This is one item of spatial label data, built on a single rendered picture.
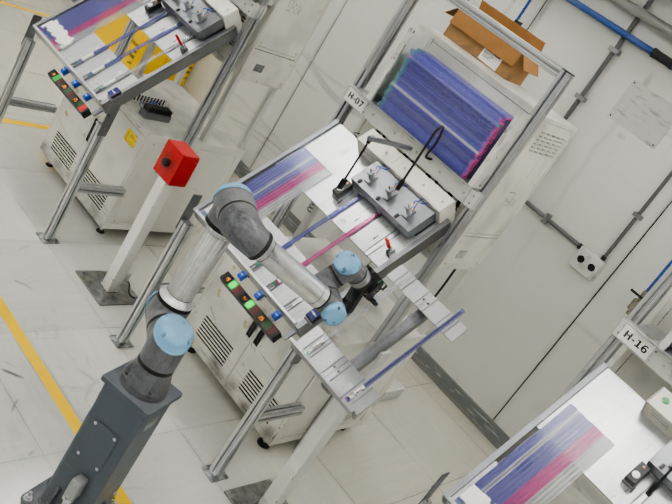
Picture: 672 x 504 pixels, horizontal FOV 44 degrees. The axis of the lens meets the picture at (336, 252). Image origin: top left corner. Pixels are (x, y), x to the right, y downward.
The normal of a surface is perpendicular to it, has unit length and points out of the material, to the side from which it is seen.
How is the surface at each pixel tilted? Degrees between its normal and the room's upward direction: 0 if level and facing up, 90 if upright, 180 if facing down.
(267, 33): 90
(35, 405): 0
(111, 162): 90
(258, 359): 90
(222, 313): 90
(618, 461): 44
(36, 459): 0
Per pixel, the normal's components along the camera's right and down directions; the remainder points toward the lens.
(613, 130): -0.61, -0.03
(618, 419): -0.06, -0.58
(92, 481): -0.37, 0.18
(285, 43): 0.61, 0.62
